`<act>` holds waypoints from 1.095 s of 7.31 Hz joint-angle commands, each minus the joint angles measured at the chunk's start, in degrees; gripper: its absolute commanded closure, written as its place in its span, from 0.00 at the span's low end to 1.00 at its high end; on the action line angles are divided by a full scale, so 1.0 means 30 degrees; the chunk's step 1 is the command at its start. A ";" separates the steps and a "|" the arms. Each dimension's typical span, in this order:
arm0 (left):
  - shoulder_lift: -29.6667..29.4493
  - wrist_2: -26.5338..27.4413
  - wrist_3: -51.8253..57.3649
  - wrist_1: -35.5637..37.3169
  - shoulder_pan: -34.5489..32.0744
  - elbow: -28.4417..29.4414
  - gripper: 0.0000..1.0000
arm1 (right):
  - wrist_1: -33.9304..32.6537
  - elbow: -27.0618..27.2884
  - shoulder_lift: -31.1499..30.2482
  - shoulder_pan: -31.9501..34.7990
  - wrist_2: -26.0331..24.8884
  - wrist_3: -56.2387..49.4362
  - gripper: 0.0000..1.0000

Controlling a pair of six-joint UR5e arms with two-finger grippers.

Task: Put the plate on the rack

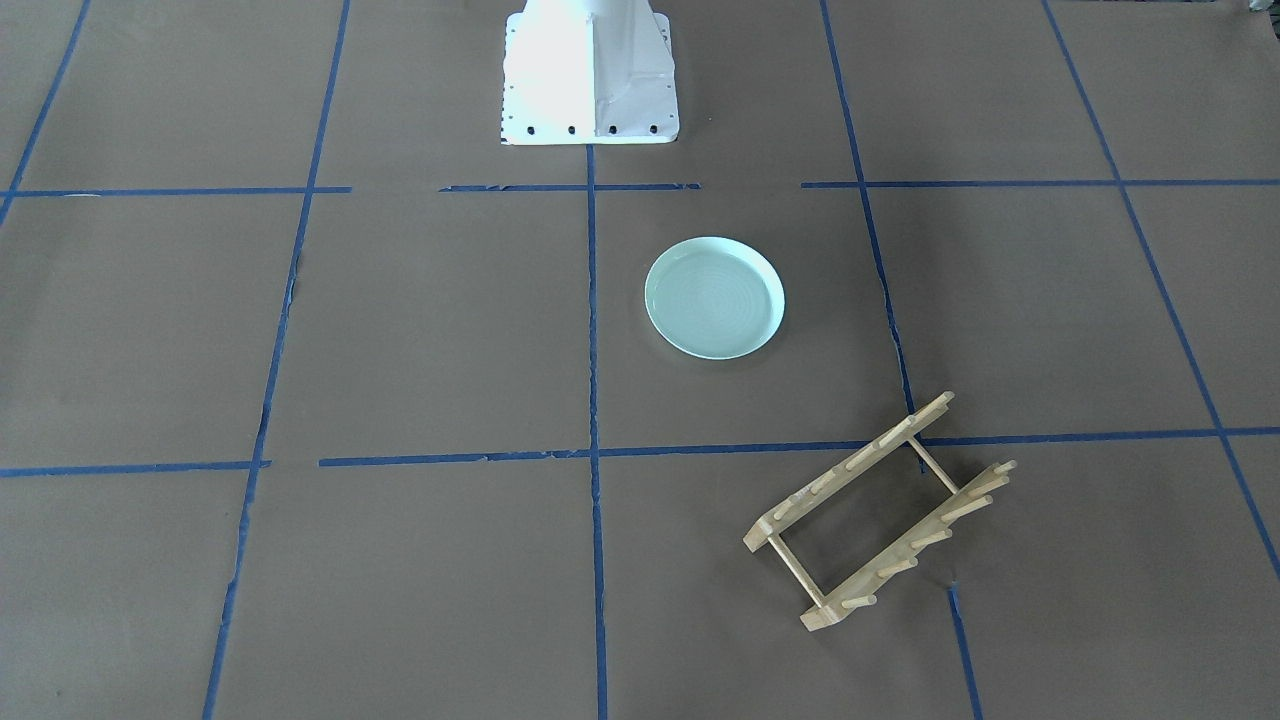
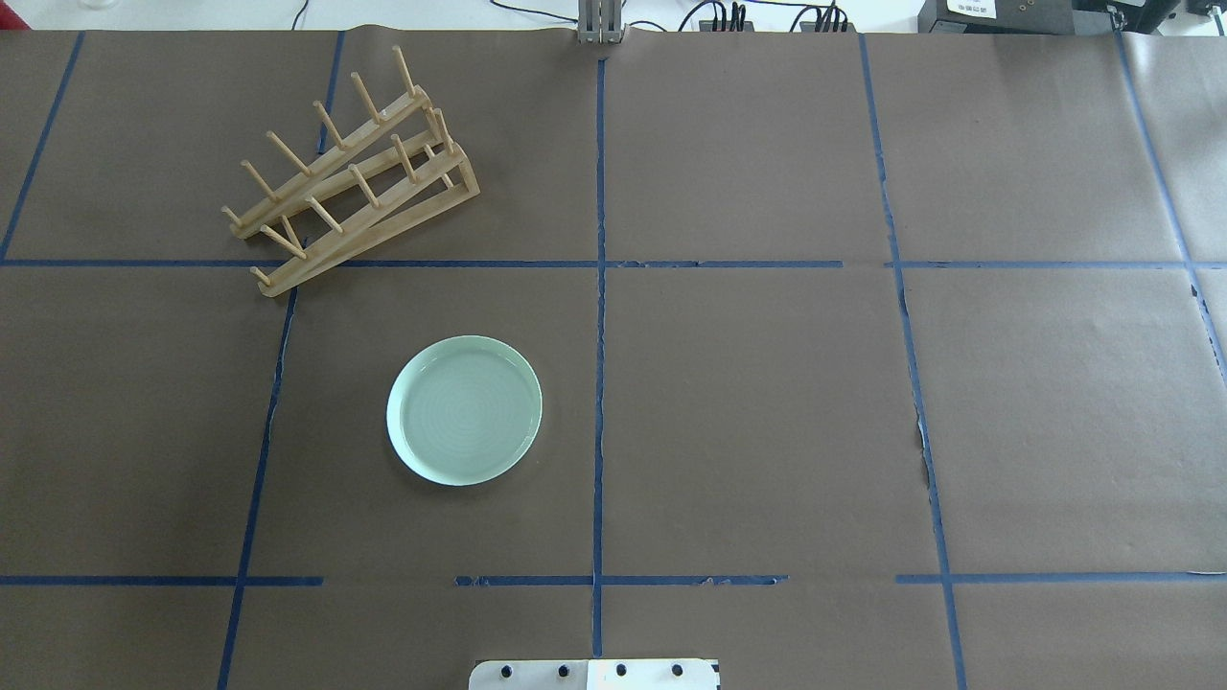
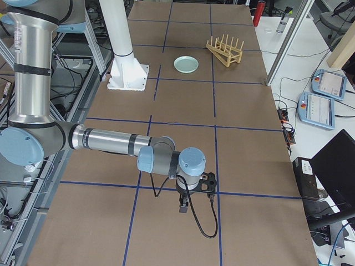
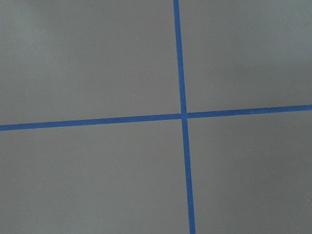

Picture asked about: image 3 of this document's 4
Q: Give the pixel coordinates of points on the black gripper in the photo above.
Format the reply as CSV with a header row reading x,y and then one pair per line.
x,y
183,193

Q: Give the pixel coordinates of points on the light green plate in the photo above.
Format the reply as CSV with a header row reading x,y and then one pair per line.
x,y
186,64

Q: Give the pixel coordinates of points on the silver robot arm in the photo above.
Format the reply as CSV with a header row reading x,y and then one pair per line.
x,y
32,134

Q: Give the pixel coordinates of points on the wooden plate rack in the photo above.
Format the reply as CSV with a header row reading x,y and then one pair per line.
x,y
226,50

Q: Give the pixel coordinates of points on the orange black connector strip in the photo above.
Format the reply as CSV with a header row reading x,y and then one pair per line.
x,y
287,129

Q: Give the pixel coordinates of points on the black computer box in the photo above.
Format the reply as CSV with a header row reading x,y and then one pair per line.
x,y
305,179

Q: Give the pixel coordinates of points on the black monitor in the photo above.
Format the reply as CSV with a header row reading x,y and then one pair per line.
x,y
333,165

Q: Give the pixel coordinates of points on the near blue teach pendant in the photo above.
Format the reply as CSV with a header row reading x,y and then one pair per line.
x,y
316,110

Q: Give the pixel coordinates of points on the blue teach pendant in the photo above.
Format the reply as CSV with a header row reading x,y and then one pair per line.
x,y
316,110
329,84

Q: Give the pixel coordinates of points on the far blue teach pendant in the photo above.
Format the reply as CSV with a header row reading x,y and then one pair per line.
x,y
329,84

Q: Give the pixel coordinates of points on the red bottle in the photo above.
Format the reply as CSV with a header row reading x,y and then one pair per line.
x,y
258,12

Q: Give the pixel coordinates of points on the clear water bottle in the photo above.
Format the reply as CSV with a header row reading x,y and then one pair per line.
x,y
284,19

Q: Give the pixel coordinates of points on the grey office chair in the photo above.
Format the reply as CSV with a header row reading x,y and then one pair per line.
x,y
339,20

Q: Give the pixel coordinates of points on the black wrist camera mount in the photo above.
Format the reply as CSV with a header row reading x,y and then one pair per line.
x,y
207,184

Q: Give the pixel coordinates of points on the white camera pillar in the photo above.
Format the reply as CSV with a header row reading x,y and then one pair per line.
x,y
126,71

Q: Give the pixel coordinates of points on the aluminium frame post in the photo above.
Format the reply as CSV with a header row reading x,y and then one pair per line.
x,y
289,38

